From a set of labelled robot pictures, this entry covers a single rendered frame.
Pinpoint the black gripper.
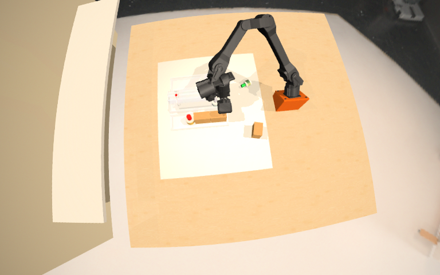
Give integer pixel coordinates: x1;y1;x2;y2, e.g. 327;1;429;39
216;88;233;114

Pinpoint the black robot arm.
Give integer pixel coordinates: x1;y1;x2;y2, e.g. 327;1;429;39
195;14;304;102

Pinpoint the brown jar with red lid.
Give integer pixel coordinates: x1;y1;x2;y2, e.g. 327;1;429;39
185;114;195;125

